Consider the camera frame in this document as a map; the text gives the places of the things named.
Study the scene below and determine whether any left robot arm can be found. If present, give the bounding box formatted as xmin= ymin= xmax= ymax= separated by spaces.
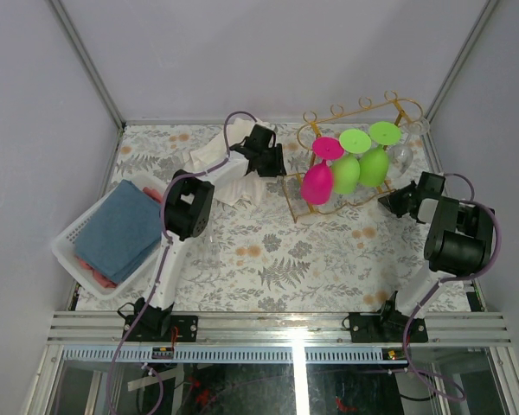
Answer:
xmin=134 ymin=123 xmax=286 ymax=342

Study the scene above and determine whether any magenta plastic wine glass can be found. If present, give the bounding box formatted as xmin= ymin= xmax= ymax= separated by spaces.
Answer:
xmin=301 ymin=137 xmax=344 ymax=205

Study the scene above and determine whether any clear wine glass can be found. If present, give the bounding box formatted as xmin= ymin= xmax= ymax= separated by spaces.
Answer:
xmin=201 ymin=233 xmax=221 ymax=269
xmin=388 ymin=118 xmax=430 ymax=179

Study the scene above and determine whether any purple cable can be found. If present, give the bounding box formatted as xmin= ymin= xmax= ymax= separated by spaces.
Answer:
xmin=106 ymin=111 xmax=260 ymax=414
xmin=404 ymin=172 xmax=503 ymax=403

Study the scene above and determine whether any red item in basket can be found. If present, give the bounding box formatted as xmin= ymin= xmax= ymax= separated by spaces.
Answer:
xmin=74 ymin=186 xmax=165 ymax=291

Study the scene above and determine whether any blue folded towel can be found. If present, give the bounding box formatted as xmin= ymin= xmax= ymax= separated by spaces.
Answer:
xmin=74 ymin=179 xmax=165 ymax=284

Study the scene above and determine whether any gold wire wine glass rack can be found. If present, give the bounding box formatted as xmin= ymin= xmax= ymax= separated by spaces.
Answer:
xmin=282 ymin=91 xmax=425 ymax=222

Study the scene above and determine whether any white plastic basket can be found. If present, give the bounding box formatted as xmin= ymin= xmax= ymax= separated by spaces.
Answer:
xmin=52 ymin=173 xmax=166 ymax=300

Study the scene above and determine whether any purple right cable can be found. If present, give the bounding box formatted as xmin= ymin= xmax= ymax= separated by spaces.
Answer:
xmin=404 ymin=172 xmax=503 ymax=403

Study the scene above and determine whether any aluminium front rail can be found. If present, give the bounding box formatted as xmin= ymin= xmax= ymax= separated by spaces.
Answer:
xmin=45 ymin=311 xmax=512 ymax=365

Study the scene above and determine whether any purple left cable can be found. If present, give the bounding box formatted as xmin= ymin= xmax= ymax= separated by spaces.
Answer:
xmin=106 ymin=111 xmax=260 ymax=414

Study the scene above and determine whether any green plastic wine glass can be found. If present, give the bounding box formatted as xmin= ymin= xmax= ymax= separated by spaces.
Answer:
xmin=330 ymin=129 xmax=372 ymax=195
xmin=359 ymin=121 xmax=401 ymax=187

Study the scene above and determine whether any white pleated cloth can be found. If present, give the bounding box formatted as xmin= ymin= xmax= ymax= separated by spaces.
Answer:
xmin=184 ymin=118 xmax=277 ymax=206

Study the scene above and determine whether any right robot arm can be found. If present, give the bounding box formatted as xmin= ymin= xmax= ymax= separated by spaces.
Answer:
xmin=376 ymin=172 xmax=501 ymax=342

